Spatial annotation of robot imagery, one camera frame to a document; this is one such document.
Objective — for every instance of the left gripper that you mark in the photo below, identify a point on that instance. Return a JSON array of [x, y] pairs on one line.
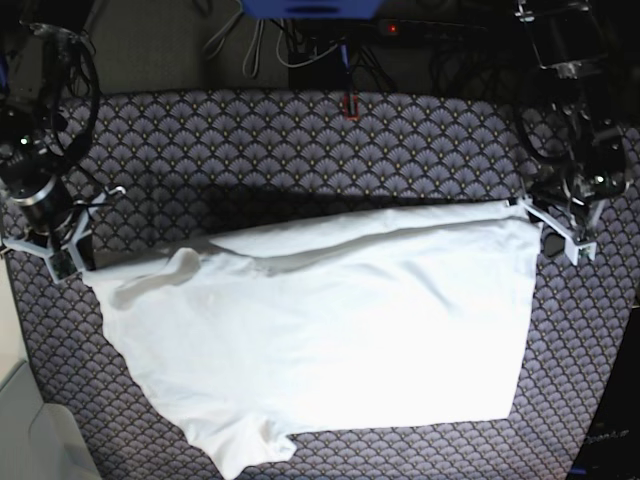
[[582, 212]]

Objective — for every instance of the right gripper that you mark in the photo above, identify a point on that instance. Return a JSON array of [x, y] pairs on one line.
[[49, 209]]

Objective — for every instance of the white T-shirt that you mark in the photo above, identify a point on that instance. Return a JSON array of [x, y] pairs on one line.
[[388, 318]]

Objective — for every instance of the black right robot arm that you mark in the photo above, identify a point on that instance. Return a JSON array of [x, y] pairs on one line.
[[34, 162]]

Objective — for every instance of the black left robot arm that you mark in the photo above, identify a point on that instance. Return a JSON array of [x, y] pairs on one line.
[[570, 50]]

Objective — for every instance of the black triangular finger pad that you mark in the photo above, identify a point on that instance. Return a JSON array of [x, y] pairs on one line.
[[553, 246]]

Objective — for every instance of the patterned blue table cloth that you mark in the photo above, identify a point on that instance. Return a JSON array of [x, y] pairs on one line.
[[198, 162]]

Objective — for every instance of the red black clamp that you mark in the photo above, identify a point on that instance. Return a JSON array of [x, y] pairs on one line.
[[351, 106]]

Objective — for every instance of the black power strip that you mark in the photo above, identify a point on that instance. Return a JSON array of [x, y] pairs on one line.
[[403, 27]]

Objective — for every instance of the black box with logo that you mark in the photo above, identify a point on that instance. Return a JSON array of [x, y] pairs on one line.
[[611, 448]]

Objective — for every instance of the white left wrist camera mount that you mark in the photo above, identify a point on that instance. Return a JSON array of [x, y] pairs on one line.
[[577, 248]]

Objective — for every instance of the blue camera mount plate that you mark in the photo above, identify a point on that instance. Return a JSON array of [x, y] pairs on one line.
[[312, 9]]

